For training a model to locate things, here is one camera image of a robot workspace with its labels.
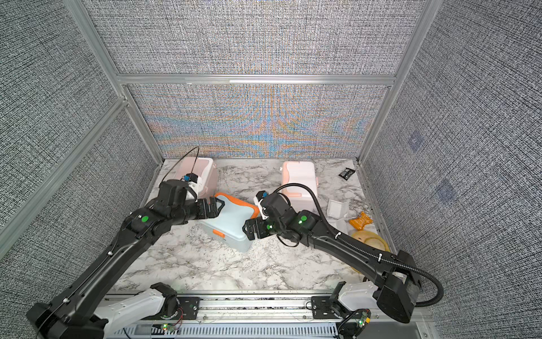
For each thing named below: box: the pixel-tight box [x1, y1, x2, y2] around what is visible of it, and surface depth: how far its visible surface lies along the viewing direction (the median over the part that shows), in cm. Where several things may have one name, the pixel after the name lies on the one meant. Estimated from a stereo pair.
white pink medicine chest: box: [281, 161, 319, 213], surface depth 97 cm
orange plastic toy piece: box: [348, 211, 373, 231], surface depth 96 cm
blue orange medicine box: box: [199, 192, 260, 253], surface depth 81 cm
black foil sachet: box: [338, 167, 356, 181], surface depth 115 cm
